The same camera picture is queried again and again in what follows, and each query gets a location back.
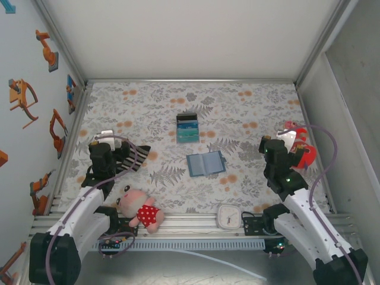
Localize red plush fish toy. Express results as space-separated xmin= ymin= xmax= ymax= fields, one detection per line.
xmin=283 ymin=120 xmax=318 ymax=172

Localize orange claw wall sticker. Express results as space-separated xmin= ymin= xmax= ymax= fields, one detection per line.
xmin=8 ymin=78 xmax=39 ymax=130

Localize white plastic tube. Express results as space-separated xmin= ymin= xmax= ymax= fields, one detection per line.
xmin=169 ymin=248 xmax=267 ymax=281

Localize blue leather card holder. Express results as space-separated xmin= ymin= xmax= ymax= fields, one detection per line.
xmin=186 ymin=150 xmax=227 ymax=178

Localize blue orange wall sticker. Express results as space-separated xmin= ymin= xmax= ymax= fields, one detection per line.
xmin=65 ymin=74 xmax=77 ymax=115

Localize clear acrylic card stand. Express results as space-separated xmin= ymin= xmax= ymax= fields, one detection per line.
xmin=175 ymin=112 xmax=200 ymax=145

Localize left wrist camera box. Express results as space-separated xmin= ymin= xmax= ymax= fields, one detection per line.
xmin=94 ymin=129 xmax=115 ymax=149

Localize pink pig plush toy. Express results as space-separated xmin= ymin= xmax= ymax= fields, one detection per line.
xmin=114 ymin=183 xmax=166 ymax=235

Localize white slotted cable duct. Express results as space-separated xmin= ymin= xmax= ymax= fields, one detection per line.
xmin=88 ymin=239 xmax=267 ymax=252

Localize white square clock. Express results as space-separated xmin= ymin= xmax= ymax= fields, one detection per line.
xmin=216 ymin=204 xmax=242 ymax=230

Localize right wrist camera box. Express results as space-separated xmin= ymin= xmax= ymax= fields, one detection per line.
xmin=277 ymin=129 xmax=297 ymax=152

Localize floral patterned table mat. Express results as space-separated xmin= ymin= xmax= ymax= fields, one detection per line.
xmin=61 ymin=81 xmax=332 ymax=214

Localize small circuit board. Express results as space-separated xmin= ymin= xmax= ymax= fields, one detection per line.
xmin=263 ymin=237 xmax=295 ymax=255
xmin=99 ymin=239 xmax=122 ymax=249

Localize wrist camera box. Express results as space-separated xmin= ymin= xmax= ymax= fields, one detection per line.
xmin=277 ymin=129 xmax=297 ymax=152
xmin=94 ymin=129 xmax=115 ymax=149

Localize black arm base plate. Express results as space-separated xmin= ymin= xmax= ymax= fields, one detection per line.
xmin=242 ymin=212 xmax=297 ymax=237
xmin=97 ymin=218 xmax=140 ymax=238

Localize black white striped sock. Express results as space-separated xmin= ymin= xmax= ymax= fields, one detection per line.
xmin=115 ymin=144 xmax=151 ymax=173

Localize aluminium enclosure frame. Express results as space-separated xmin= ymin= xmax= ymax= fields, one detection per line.
xmin=17 ymin=0 xmax=375 ymax=285

